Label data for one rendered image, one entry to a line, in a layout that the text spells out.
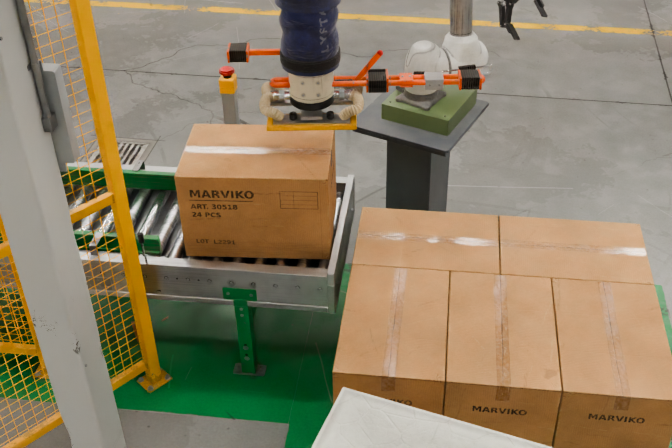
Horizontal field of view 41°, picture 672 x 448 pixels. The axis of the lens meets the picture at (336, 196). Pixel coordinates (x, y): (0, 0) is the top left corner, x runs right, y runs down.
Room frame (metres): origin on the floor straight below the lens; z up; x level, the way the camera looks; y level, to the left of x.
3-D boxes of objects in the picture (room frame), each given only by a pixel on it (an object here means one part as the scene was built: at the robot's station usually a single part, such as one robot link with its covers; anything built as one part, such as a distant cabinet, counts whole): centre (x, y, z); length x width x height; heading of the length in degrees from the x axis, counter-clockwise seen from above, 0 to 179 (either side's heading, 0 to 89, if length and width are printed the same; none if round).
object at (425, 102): (3.65, -0.39, 0.86); 0.22 x 0.18 x 0.06; 54
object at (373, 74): (3.00, -0.17, 1.27); 0.10 x 0.08 x 0.06; 179
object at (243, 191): (3.04, 0.31, 0.75); 0.60 x 0.40 x 0.40; 86
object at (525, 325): (2.61, -0.63, 0.34); 1.20 x 1.00 x 0.40; 82
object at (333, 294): (3.00, -0.02, 0.48); 0.70 x 0.03 x 0.15; 172
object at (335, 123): (2.91, 0.08, 1.16); 0.34 x 0.10 x 0.05; 89
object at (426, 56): (3.64, -0.42, 1.00); 0.18 x 0.16 x 0.22; 110
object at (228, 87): (3.58, 0.48, 0.50); 0.07 x 0.07 x 1.00; 82
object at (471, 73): (2.99, -0.52, 1.27); 0.08 x 0.07 x 0.05; 89
